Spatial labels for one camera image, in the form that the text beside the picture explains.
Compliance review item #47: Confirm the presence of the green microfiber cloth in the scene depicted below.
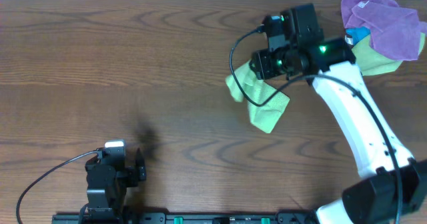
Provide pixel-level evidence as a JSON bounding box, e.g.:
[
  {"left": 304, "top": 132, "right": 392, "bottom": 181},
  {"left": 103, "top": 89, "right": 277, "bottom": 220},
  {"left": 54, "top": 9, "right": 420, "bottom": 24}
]
[{"left": 225, "top": 61, "right": 290, "bottom": 133}]

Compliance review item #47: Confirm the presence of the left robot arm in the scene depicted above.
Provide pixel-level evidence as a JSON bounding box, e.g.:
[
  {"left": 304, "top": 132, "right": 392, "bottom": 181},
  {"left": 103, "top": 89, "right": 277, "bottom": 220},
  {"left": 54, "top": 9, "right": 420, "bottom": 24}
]
[{"left": 77, "top": 147, "right": 147, "bottom": 223}]

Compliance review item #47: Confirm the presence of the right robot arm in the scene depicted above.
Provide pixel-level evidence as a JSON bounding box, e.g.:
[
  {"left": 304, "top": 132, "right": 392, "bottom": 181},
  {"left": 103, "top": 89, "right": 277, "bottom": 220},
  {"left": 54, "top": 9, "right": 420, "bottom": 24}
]
[{"left": 250, "top": 4, "right": 426, "bottom": 223}]

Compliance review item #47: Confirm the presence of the blue cloth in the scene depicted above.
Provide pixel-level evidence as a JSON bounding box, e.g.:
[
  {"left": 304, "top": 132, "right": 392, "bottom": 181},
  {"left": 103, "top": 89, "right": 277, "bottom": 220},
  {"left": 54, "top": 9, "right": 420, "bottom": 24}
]
[{"left": 344, "top": 27, "right": 370, "bottom": 46}]

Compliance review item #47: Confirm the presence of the purple microfiber cloth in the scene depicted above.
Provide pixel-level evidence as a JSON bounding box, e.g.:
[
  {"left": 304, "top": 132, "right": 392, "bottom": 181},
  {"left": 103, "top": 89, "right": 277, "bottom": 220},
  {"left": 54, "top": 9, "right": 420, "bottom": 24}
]
[{"left": 341, "top": 0, "right": 426, "bottom": 61}]

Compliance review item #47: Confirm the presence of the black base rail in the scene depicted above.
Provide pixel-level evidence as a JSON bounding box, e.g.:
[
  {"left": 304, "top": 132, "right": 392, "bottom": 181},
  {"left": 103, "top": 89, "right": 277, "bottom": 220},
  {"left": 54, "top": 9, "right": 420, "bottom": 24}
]
[{"left": 51, "top": 211, "right": 319, "bottom": 224}]

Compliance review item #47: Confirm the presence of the right black cable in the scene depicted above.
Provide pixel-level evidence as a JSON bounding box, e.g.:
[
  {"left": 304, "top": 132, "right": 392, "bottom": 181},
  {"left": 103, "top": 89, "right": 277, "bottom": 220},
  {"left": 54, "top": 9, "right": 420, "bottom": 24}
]
[{"left": 228, "top": 25, "right": 404, "bottom": 224}]

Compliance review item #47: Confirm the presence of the black cable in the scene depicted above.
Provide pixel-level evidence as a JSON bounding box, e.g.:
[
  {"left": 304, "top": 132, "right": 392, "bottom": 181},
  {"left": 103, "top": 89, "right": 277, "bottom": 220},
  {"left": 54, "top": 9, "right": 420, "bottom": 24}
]
[
  {"left": 228, "top": 25, "right": 404, "bottom": 224},
  {"left": 15, "top": 149, "right": 101, "bottom": 224}
]

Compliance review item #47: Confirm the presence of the left black cable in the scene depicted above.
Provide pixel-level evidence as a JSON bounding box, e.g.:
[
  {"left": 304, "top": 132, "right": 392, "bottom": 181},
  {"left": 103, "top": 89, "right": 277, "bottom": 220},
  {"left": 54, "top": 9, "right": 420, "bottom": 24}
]
[{"left": 15, "top": 149, "right": 101, "bottom": 224}]

